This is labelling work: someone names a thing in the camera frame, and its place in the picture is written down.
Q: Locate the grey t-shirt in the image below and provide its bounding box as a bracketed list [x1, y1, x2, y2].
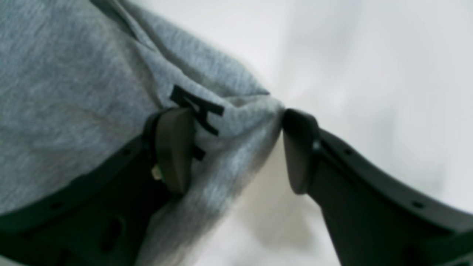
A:
[0, 0, 284, 266]

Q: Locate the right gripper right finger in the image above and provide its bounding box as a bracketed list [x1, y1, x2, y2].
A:
[283, 108, 473, 266]

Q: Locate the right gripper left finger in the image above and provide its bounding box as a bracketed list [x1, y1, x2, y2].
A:
[1, 108, 195, 266]

